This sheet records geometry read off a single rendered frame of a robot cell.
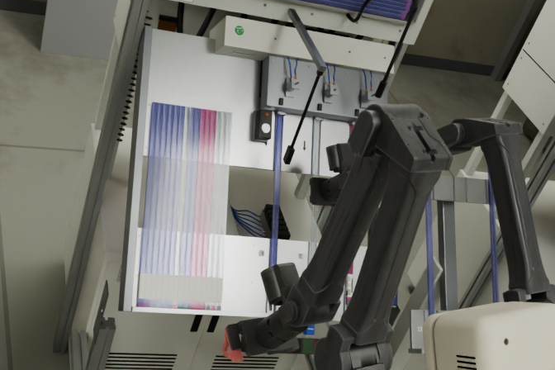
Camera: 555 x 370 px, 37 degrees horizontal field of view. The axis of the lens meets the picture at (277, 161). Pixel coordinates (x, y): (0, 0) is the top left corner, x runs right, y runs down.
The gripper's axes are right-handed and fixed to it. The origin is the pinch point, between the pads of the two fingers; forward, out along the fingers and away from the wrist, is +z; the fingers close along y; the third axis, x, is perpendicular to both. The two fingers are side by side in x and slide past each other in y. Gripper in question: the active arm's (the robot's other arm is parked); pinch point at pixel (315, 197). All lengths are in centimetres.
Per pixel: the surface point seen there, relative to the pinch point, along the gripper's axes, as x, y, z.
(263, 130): -15.4, 16.8, -5.3
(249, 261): 17.5, 17.7, 2.4
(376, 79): -32.7, -15.4, -7.5
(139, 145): -9.2, 47.9, -1.2
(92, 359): 42, 54, 17
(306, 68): -32.9, 5.4, -7.6
